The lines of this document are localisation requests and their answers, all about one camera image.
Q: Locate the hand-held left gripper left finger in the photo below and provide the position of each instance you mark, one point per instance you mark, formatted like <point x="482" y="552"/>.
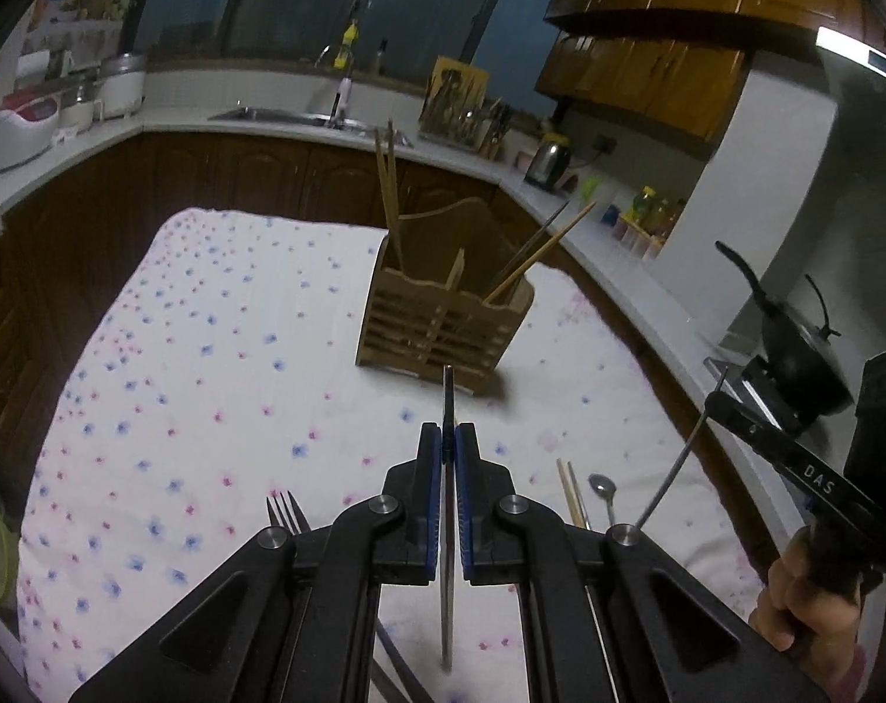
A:
<point x="432" y="505"/>

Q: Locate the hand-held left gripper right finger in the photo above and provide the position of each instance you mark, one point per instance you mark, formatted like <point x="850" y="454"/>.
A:
<point x="466" y="505"/>

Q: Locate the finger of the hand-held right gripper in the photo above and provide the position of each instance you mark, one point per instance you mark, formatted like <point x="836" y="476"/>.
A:
<point x="779" y="454"/>

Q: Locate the metal chopstick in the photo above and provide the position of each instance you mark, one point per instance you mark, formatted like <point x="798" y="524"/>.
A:
<point x="538" y="234"/>
<point x="448" y="395"/>
<point x="680" y="454"/>

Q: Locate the wooden utensil holder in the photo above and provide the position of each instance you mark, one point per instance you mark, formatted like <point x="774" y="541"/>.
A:
<point x="428" y="329"/>

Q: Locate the wooden chopstick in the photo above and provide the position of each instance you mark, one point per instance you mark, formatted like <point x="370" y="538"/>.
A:
<point x="579" y="494"/>
<point x="568" y="494"/>
<point x="391" y="176"/>
<point x="383" y="183"/>
<point x="552" y="245"/>

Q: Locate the person's right hand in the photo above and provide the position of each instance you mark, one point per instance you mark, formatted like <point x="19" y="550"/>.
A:
<point x="816" y="630"/>

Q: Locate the black wok with lid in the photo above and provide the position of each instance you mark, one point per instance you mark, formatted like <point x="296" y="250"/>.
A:
<point x="801" y="359"/>

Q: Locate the metal spoon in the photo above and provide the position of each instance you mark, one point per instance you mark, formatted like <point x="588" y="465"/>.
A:
<point x="602" y="487"/>

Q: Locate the metal fork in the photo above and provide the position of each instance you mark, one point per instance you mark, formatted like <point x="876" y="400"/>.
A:
<point x="285" y="511"/>

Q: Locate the floral white tablecloth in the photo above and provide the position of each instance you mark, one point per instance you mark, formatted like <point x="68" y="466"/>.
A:
<point x="216" y="381"/>

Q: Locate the pink seasoning jar set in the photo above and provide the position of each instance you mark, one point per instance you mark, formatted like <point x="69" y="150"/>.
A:
<point x="637" y="238"/>

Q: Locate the yellow green bottle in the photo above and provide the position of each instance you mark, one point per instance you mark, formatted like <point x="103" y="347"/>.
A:
<point x="644" y="206"/>

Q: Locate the small green object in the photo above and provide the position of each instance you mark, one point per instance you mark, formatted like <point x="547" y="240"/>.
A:
<point x="590" y="187"/>

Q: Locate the steel electric kettle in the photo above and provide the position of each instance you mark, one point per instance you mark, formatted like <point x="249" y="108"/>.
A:
<point x="547" y="161"/>

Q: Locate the kitchen counter with wooden cabinets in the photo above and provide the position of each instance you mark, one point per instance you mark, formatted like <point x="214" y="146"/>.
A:
<point x="267" y="176"/>

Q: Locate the knife block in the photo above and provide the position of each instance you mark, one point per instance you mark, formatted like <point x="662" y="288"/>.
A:
<point x="495" y="135"/>

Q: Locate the steel range hood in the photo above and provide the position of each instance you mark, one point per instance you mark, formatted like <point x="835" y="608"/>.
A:
<point x="863" y="58"/>

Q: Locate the dish rack with cutting board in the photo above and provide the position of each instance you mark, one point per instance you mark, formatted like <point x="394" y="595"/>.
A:
<point x="454" y="99"/>

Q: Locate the steel kitchen sink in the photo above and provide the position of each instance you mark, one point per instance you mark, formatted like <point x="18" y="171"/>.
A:
<point x="303" y="119"/>

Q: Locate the dark slim bottle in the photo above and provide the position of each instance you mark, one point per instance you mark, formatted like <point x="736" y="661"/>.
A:
<point x="381" y="58"/>

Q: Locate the curved sink faucet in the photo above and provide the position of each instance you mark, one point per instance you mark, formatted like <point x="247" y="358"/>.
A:
<point x="323" y="55"/>

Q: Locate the steel lidded cooker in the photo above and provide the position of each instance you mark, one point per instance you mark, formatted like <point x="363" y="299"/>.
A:
<point x="120" y="84"/>

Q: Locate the large kitchen window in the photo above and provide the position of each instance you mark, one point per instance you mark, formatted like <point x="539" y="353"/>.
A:
<point x="282" y="0"/>

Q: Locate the white lidded pot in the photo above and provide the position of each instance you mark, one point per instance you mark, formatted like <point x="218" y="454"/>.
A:
<point x="77" y="106"/>

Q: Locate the white rice cooker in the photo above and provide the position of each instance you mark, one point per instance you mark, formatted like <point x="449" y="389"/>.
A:
<point x="14" y="128"/>

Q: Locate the wooden wall cabinets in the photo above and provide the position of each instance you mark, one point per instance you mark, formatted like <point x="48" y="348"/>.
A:
<point x="669" y="58"/>

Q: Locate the fruit wall poster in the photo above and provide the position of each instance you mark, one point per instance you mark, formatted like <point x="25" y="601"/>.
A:
<point x="84" y="4"/>

